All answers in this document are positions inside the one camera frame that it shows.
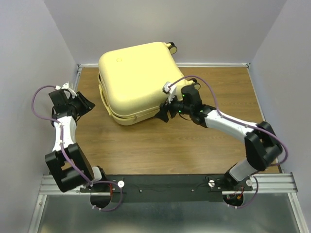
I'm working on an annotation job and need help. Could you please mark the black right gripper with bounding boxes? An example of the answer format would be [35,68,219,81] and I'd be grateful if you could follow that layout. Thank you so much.
[154,91,192,123]

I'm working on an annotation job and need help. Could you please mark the cream yellow suitcase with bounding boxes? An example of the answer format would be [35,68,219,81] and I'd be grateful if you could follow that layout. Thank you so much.
[98,42,193,126]

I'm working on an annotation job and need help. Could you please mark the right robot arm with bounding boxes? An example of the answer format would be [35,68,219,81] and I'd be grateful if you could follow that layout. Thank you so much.
[155,82,284,190]

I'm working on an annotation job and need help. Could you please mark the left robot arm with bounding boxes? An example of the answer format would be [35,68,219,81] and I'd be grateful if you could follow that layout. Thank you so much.
[45,84,108,192]

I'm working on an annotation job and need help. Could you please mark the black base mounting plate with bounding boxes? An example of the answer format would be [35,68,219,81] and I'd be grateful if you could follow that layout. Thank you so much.
[80,174,253,203]

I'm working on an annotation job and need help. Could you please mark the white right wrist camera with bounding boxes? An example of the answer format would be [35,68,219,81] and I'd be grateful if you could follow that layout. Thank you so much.
[162,82,176,103]

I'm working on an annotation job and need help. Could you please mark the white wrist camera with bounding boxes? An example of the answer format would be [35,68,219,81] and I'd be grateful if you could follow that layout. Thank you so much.
[162,82,176,103]
[54,83,77,98]

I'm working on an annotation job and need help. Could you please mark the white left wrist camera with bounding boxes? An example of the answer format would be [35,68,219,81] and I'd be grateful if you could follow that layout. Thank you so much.
[54,83,77,98]

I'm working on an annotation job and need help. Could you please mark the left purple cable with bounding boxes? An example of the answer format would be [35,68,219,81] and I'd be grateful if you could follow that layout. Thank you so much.
[31,84,123,212]

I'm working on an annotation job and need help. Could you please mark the aluminium frame rail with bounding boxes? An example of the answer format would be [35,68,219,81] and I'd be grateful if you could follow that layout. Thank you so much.
[29,173,308,233]

